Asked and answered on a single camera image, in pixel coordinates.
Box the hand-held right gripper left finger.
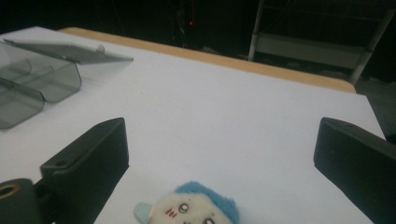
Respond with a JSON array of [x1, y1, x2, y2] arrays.
[[39, 117, 130, 224]]

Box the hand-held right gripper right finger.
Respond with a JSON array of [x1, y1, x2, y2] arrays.
[[313, 117, 396, 224]]

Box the clear grey plastic storage box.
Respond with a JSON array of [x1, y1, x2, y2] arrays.
[[0, 38, 134, 131]]

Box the blue and white plush toy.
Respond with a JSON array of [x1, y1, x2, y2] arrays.
[[134, 181, 241, 224]]

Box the metal stand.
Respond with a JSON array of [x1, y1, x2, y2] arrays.
[[247, 0, 396, 86]]

